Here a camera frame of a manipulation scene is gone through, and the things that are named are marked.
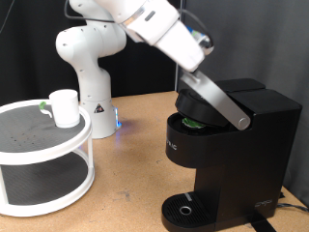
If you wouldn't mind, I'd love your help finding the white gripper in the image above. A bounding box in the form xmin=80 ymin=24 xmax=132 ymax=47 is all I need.
xmin=154 ymin=20 xmax=207 ymax=73

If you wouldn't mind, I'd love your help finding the coffee pod green lid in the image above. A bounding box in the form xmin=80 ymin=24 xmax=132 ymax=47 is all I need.
xmin=182 ymin=117 xmax=207 ymax=130

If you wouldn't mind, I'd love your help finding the black Keurig coffee machine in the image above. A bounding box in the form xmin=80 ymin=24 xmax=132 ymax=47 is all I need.
xmin=161 ymin=70 xmax=303 ymax=232

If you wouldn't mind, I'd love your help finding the gray backdrop curtain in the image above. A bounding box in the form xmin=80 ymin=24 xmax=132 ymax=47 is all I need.
xmin=176 ymin=0 xmax=309 ymax=207

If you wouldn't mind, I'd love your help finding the black backdrop curtain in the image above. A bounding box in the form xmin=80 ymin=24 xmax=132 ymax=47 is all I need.
xmin=0 ymin=0 xmax=184 ymax=107

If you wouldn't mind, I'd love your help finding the white two-tier turntable shelf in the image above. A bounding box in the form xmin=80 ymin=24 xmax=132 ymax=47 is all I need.
xmin=0 ymin=99 xmax=96 ymax=218

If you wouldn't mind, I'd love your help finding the black tape strip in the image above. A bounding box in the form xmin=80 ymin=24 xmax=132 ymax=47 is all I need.
xmin=246 ymin=211 xmax=275 ymax=232

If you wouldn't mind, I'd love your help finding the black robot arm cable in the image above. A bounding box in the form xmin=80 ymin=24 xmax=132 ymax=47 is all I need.
xmin=63 ymin=0 xmax=214 ymax=44

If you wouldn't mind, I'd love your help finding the white mug green-taped handle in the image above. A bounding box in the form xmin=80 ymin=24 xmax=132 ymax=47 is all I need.
xmin=39 ymin=89 xmax=81 ymax=129

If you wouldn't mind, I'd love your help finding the black machine power cable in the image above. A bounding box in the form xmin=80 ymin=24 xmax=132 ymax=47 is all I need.
xmin=277 ymin=202 xmax=309 ymax=214

